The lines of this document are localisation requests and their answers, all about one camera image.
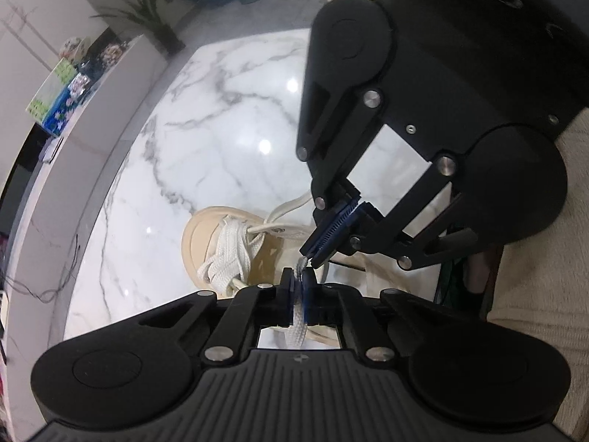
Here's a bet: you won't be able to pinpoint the beige canvas shoe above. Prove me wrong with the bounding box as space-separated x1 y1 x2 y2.
181 193 369 347

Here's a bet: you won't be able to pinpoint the white marble television cabinet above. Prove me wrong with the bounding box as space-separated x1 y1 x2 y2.
0 34 169 442

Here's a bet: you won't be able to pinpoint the grey notebook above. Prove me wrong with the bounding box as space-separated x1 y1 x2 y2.
41 138 63 162

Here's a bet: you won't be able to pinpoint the small colourful picture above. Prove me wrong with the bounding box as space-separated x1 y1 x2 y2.
67 74 90 102

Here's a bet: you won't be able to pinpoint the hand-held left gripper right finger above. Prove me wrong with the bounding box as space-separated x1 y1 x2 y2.
303 268 461 364

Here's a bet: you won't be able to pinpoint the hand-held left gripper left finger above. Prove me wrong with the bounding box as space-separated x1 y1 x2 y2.
138 268 301 364

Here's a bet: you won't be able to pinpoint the black cables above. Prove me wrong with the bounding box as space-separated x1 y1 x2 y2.
0 235 81 305

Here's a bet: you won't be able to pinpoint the flowered tissue box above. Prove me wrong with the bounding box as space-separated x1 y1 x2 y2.
59 37 88 63

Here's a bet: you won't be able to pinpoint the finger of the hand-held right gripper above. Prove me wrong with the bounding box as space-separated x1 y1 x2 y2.
304 154 465 271
295 79 385 255

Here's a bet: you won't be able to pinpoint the blue flower painting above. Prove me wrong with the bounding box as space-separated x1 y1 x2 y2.
41 90 74 136

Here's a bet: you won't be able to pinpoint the green potted plant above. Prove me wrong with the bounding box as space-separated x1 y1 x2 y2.
89 0 185 40

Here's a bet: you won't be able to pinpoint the colourful boxes on cabinet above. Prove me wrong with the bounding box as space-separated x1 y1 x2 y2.
25 62 77 123

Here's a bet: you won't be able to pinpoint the black and white figurine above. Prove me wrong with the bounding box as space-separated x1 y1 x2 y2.
99 39 130 63

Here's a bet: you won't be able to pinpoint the cream shoelace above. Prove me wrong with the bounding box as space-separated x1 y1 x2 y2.
197 193 323 348

